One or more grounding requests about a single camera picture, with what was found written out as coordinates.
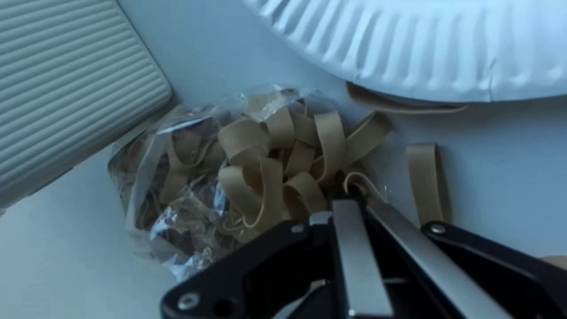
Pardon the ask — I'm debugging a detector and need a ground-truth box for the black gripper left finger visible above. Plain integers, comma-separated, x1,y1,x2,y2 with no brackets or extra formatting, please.
158,199,395,319

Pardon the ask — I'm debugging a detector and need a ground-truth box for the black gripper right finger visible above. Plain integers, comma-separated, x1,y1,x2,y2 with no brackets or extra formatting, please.
361,203,567,319

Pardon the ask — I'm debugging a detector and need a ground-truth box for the clear plastic bag of bands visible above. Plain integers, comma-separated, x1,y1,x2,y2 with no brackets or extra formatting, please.
108,86,333,281

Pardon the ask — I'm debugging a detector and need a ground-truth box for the white paper plate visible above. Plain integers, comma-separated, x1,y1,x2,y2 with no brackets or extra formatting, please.
239,0,567,105

